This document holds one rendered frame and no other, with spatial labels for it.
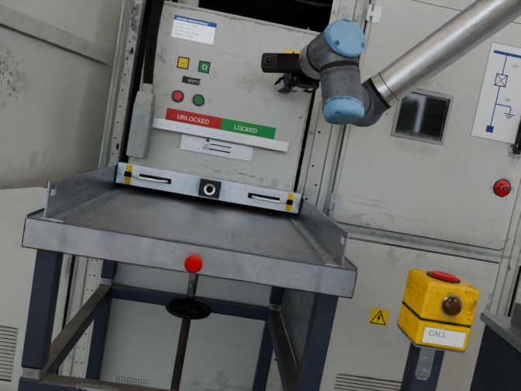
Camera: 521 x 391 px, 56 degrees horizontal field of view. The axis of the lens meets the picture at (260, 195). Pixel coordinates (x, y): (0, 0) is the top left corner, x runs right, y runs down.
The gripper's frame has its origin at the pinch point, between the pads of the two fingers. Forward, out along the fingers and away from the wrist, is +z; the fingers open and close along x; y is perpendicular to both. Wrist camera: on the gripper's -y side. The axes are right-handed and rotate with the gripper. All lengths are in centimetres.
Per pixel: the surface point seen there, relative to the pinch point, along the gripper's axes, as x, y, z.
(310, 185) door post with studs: -24.2, 21.7, 16.4
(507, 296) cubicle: -55, 95, 4
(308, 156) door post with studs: -15.0, 19.4, 15.0
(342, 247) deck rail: -47, 0, -43
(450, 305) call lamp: -55, 3, -69
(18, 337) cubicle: -81, -60, 53
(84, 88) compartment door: -6, -51, 19
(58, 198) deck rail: -42, -52, -25
